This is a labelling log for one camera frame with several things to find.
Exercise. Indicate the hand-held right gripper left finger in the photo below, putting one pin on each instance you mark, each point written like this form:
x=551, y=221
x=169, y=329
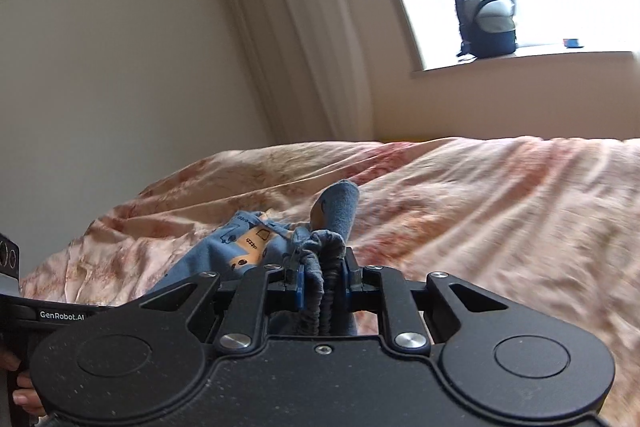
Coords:
x=300, y=289

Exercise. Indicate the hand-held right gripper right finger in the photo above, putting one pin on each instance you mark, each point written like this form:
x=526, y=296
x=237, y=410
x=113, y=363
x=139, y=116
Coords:
x=346, y=284

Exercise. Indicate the blue printed pants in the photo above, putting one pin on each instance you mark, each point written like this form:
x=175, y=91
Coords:
x=250, y=247

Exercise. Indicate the person's left hand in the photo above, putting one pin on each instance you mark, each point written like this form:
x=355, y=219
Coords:
x=25, y=402

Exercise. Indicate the pink floral blanket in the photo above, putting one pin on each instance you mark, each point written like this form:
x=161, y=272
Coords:
x=475, y=217

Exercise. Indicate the beige curtain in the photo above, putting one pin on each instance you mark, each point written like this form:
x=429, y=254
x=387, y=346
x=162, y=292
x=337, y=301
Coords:
x=300, y=22

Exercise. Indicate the white window sill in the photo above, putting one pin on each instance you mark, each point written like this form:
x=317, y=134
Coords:
x=525, y=62

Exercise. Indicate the dark backpack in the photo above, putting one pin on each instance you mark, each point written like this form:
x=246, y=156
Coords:
x=487, y=24

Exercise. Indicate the small blue object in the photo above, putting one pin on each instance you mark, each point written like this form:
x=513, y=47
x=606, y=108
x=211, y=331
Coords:
x=571, y=43

